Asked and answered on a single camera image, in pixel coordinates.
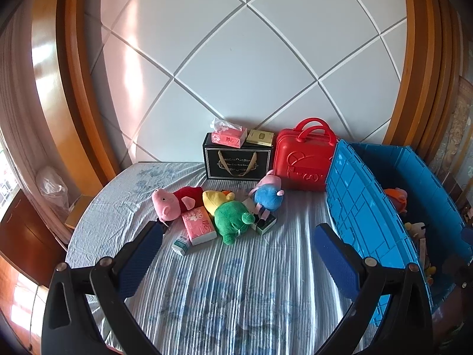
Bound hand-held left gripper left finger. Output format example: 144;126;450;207
41;220;165;355

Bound dark and cream plush toy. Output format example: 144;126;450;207
404;221;426;239

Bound pink pig plush orange dress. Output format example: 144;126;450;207
382;187;409;215

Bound pink pig plush red dress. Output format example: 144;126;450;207
152;186;204;226

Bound yellow duck plush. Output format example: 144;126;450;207
203;190;236;217

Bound tan cardboard box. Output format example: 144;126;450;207
64;194;89;229

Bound clear plastic bag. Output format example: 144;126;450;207
35;166;71;211

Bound brown wooden nightstand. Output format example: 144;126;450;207
0;188;69;285

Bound pink soft tissue packet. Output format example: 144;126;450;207
181;206;218;246

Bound pink pig plush blue shirt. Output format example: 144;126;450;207
242;169;286;222

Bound black and green small box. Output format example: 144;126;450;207
253;212;278;234

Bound teal and white small box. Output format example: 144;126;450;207
172;234;193;256

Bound blue plastic crate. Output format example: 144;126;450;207
324;139;467;326

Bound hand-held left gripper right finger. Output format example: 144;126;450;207
313;223;433;355

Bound gold small box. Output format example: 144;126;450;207
246;129;274;146

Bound red toy suitcase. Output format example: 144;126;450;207
273;117;338;192

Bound rolled patterned carpet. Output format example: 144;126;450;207
429;76;473;200

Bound white padded wooden-framed headboard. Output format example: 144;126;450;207
31;0;466;193

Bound black gift box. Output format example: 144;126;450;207
202;132;275;181

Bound round bed with striped sheet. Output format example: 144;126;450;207
64;162;378;355

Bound sheer curtain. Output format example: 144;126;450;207
0;18;56;230

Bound pink tissue box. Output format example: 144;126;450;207
210;117;248;148

